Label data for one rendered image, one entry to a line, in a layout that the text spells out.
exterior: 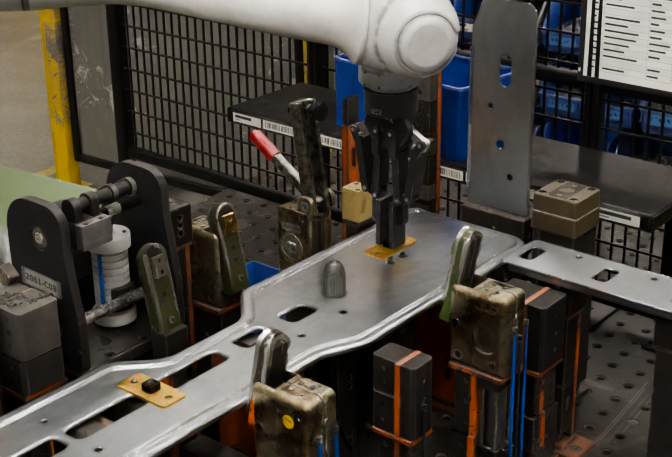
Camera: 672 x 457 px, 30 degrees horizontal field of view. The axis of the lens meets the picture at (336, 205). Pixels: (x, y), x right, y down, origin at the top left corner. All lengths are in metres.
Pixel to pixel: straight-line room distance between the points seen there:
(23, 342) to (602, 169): 1.02
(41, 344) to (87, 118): 3.21
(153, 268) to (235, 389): 0.23
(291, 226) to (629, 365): 0.66
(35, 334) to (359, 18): 0.55
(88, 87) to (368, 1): 3.27
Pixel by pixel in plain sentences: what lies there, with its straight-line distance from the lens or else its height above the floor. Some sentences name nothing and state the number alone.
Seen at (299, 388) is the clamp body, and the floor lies 1.04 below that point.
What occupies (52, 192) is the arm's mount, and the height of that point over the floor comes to 0.96.
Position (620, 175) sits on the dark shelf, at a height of 1.03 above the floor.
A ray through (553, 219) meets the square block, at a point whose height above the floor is 1.02.
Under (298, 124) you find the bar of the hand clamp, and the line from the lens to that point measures 1.84.
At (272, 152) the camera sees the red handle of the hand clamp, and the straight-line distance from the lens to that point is 1.90.
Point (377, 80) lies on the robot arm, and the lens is 1.69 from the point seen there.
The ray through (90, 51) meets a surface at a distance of 4.66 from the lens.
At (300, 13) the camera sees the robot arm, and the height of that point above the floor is 1.41.
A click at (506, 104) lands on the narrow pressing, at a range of 1.95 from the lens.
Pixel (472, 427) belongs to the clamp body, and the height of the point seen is 0.84.
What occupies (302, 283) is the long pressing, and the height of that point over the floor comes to 1.00.
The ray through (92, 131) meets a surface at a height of 0.28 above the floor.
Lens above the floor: 1.76
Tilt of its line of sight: 22 degrees down
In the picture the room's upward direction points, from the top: 1 degrees counter-clockwise
